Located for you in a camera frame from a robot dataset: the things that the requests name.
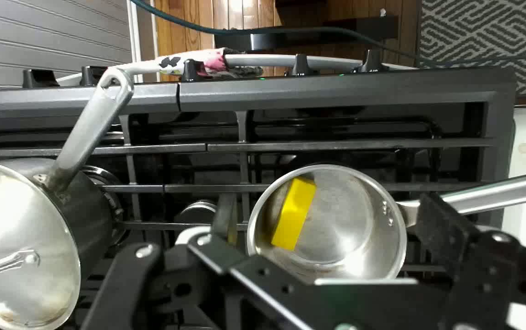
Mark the small steel saucepan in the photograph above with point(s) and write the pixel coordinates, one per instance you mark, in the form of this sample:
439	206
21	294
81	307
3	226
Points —
347	226

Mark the black round stand base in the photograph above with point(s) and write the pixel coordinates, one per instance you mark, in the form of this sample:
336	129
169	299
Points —
310	35

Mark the yellow plastic lid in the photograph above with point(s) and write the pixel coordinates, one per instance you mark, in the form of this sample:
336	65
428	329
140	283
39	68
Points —
292	213

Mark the patterned hand towel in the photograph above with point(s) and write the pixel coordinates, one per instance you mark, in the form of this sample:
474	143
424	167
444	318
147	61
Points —
213	63

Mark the black gas stove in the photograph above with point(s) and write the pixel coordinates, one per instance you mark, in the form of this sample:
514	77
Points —
336	98

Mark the grey patterned rug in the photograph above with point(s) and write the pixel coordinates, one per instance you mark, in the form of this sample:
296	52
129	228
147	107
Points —
488	43

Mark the large steel pot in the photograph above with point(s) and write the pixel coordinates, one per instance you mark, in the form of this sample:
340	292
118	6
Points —
85	202

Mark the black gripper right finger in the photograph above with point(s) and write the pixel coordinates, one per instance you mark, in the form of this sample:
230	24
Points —
494	281

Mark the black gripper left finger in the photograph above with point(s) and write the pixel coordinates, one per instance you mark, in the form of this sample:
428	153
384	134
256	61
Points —
153	281

